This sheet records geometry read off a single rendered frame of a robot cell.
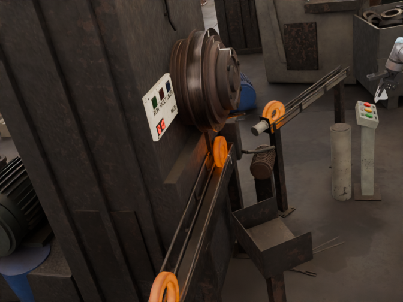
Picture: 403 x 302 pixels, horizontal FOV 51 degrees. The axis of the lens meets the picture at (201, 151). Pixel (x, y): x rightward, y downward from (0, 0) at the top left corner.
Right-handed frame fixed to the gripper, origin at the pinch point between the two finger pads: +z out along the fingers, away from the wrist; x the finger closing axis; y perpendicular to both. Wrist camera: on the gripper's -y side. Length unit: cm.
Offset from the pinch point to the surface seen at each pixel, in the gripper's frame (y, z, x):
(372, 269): 18, 67, -64
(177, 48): -103, -28, -65
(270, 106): -57, 13, -15
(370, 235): 19, 67, -37
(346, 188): 5, 62, -3
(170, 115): -97, -8, -88
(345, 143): -6.6, 30.7, -2.4
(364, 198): 19, 67, -1
